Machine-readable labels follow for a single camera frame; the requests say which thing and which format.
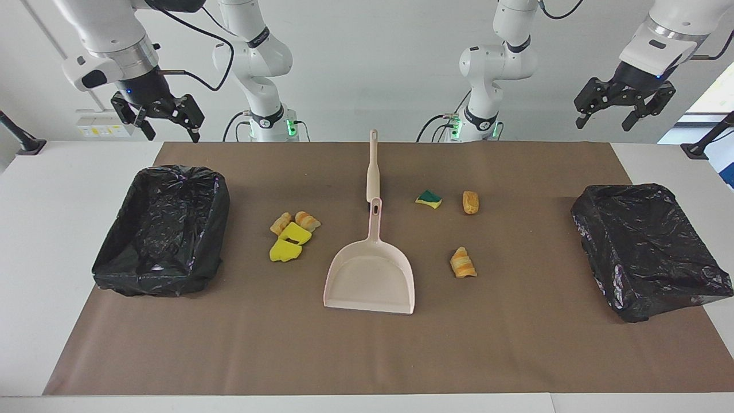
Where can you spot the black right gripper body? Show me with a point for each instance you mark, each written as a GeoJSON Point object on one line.
{"type": "Point", "coordinates": [143, 89]}

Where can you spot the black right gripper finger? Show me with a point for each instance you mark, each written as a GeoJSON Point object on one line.
{"type": "Point", "coordinates": [189, 112]}
{"type": "Point", "coordinates": [131, 109]}

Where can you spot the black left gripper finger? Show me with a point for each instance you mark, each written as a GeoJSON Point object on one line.
{"type": "Point", "coordinates": [659, 100]}
{"type": "Point", "coordinates": [593, 94]}

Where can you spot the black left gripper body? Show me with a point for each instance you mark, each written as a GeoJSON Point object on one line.
{"type": "Point", "coordinates": [636, 83]}

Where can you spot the striped toy croissant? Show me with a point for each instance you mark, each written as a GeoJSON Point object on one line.
{"type": "Point", "coordinates": [280, 223]}
{"type": "Point", "coordinates": [307, 220]}
{"type": "Point", "coordinates": [463, 263]}

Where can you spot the yellow sponge piece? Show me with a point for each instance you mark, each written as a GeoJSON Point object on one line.
{"type": "Point", "coordinates": [284, 252]}
{"type": "Point", "coordinates": [295, 233]}

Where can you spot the golden bread roll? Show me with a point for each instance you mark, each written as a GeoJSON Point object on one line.
{"type": "Point", "coordinates": [470, 202]}

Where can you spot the beige hand brush black bristles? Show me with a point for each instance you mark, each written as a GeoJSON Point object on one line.
{"type": "Point", "coordinates": [373, 166]}

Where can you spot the yellow sponge with green side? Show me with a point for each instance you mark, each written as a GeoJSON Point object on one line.
{"type": "Point", "coordinates": [428, 199]}

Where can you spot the beige plastic dustpan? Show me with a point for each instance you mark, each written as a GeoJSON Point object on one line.
{"type": "Point", "coordinates": [370, 278]}

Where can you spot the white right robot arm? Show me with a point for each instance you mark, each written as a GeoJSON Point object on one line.
{"type": "Point", "coordinates": [258, 57]}

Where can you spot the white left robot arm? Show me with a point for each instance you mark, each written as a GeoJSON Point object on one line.
{"type": "Point", "coordinates": [499, 63]}

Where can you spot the black bag lined bin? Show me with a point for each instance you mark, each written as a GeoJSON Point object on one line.
{"type": "Point", "coordinates": [166, 229]}
{"type": "Point", "coordinates": [648, 246]}

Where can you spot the black clamp stand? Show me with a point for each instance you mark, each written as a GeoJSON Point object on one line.
{"type": "Point", "coordinates": [23, 143]}
{"type": "Point", "coordinates": [697, 150]}

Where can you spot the brown paper table mat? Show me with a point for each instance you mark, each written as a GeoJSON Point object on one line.
{"type": "Point", "coordinates": [367, 355]}

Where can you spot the white wall socket box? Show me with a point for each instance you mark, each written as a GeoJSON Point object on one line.
{"type": "Point", "coordinates": [103, 123]}

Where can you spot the bright window with dark frame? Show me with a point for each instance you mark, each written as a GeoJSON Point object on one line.
{"type": "Point", "coordinates": [711, 97]}

